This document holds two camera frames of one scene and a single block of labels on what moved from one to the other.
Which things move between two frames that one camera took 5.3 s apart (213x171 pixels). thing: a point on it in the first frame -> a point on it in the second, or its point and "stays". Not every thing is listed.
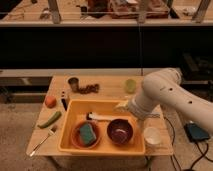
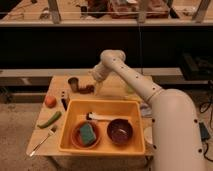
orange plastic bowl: (76, 136) stays
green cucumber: (52, 121) stays
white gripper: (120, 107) -> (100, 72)
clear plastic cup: (152, 136) stays
